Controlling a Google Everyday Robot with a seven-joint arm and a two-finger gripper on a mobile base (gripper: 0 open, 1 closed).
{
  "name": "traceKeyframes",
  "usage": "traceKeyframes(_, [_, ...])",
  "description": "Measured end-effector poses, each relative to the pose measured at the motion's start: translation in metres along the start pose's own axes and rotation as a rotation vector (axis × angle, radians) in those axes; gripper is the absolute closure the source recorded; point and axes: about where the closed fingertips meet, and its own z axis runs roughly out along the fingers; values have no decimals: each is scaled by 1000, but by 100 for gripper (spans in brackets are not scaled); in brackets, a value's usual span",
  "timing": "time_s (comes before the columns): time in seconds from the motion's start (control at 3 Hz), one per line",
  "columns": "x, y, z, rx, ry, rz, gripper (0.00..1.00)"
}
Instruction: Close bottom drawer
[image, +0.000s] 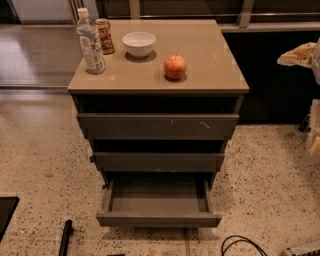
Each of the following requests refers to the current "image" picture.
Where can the grey bottom drawer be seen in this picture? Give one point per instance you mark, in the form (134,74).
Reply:
(165,200)

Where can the grey drawer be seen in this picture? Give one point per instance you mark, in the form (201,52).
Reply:
(157,126)
(165,200)
(157,162)

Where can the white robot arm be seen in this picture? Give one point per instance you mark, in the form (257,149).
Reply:
(308,55)

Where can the grey drawer cabinet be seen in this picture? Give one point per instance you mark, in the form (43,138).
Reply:
(212,84)

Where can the grey middle drawer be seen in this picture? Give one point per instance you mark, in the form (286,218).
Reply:
(157,162)

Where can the grey top drawer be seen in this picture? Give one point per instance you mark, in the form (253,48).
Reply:
(157,126)

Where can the red apple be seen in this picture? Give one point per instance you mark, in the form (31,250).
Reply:
(175,66)

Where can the white ceramic bowl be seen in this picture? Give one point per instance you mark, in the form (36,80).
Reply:
(139,44)

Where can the clear plastic water bottle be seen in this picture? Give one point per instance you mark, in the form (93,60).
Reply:
(90,43)

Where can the brown patterned drink can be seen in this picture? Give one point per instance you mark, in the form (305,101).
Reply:
(104,29)

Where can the metal window railing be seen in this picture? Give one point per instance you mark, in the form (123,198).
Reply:
(240,12)

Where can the black cylindrical bar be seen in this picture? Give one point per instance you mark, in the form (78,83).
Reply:
(67,232)

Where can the black flat panel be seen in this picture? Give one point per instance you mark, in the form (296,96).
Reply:
(7,208)

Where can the grey object bottom right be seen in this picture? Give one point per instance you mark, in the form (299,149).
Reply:
(303,250)

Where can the small black wall device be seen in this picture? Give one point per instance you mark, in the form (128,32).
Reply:
(304,125)

